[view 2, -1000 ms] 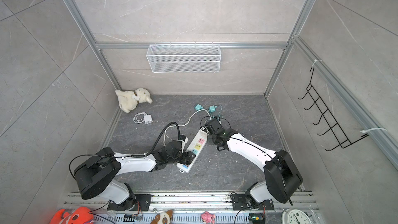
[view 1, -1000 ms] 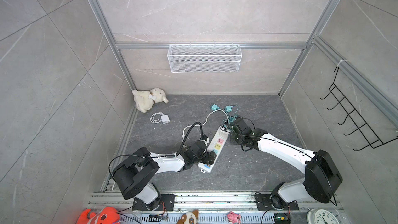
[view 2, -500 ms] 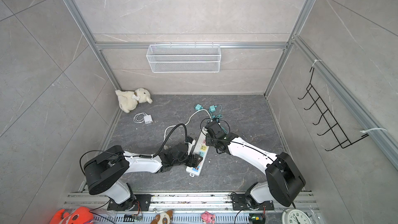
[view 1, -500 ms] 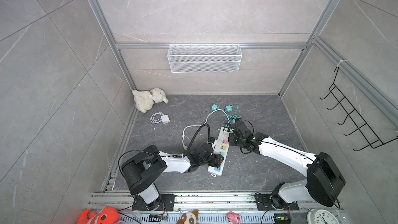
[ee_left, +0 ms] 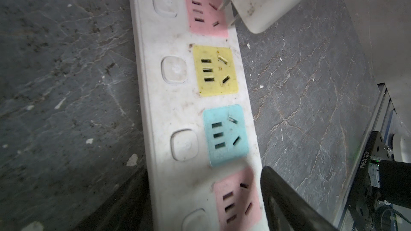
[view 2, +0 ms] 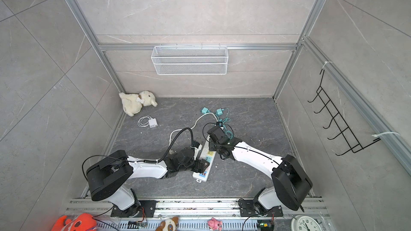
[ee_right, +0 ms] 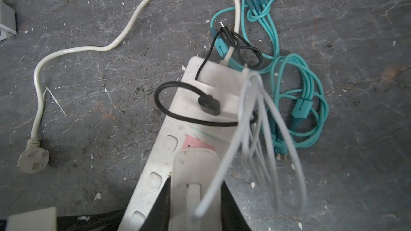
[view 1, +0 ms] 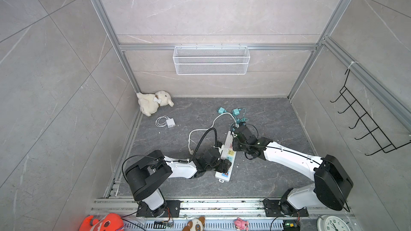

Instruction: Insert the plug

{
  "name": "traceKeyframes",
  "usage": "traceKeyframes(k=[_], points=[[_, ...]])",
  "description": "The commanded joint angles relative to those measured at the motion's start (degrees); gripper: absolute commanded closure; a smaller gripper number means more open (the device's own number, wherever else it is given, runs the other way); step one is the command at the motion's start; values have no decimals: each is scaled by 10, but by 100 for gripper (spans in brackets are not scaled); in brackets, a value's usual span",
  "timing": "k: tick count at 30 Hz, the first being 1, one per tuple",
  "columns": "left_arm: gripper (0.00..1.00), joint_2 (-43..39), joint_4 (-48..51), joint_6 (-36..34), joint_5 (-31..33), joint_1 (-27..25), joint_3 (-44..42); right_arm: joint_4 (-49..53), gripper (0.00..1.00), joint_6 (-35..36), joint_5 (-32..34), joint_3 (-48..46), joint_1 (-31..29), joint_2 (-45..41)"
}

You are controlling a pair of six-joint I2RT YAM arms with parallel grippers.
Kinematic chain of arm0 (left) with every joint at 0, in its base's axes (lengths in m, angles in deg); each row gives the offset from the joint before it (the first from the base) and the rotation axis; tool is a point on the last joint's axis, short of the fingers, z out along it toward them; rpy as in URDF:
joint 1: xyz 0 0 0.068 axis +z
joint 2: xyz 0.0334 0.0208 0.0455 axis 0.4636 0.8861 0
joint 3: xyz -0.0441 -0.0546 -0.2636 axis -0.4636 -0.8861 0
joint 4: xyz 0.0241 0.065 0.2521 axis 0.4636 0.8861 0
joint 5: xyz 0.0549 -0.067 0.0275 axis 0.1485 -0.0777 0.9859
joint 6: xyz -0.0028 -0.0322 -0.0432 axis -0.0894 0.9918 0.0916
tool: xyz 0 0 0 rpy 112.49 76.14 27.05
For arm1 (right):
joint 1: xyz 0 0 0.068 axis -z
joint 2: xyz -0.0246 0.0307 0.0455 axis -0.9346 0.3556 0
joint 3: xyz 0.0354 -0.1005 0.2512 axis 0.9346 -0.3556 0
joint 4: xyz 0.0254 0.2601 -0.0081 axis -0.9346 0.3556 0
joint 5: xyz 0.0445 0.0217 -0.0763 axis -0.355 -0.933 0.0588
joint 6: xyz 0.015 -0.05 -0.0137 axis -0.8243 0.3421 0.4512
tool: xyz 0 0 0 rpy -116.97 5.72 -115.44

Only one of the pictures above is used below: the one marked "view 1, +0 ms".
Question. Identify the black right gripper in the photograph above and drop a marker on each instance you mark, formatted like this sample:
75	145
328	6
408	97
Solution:
235	141

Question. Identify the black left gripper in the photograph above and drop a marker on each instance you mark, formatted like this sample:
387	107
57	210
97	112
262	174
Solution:
224	168

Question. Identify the white power strip colourful sockets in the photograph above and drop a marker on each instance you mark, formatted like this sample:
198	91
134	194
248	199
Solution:
227	153

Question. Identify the teal charger adapter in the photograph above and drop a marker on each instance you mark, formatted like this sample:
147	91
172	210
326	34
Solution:
236	111
221	111

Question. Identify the white charger with cable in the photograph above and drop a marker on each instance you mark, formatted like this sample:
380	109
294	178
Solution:
165	121

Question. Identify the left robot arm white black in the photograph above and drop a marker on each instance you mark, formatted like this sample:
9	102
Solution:
147	175

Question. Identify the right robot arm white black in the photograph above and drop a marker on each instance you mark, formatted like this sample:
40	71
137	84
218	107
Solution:
330	186

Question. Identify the brown white plush dog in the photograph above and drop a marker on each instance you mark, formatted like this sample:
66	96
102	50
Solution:
196	224

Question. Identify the pink plush toy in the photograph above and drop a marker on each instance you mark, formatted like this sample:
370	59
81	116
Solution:
241	225

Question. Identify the white plush lamb toy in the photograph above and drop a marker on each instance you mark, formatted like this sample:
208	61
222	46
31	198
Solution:
149	103

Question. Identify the white alarm clock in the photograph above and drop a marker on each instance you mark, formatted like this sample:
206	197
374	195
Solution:
331	223

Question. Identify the red plush toy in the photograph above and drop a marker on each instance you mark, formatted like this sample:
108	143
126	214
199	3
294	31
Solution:
111	222

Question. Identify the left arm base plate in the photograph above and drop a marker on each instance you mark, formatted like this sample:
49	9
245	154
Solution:
169	208

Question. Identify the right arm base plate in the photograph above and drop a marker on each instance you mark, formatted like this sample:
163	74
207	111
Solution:
277	208

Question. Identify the white wire mesh basket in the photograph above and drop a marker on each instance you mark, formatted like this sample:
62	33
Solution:
211	60

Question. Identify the black wire hook rack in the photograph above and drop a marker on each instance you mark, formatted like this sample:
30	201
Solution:
363	117

